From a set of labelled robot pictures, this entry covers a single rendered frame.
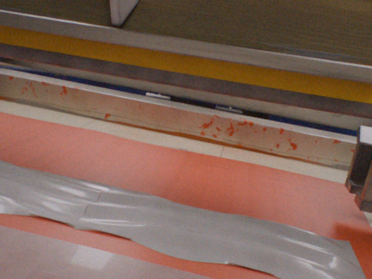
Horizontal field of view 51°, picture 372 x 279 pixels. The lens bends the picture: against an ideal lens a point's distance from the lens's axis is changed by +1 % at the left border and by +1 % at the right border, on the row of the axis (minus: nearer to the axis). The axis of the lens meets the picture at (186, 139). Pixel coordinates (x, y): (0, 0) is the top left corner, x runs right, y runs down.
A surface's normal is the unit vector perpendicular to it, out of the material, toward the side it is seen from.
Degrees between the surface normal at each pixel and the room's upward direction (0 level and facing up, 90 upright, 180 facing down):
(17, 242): 0
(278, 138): 90
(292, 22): 89
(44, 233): 0
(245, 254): 41
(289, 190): 0
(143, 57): 89
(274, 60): 89
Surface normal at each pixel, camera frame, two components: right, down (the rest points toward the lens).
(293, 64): -0.18, 0.22
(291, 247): -0.05, -0.69
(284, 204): 0.16, -0.95
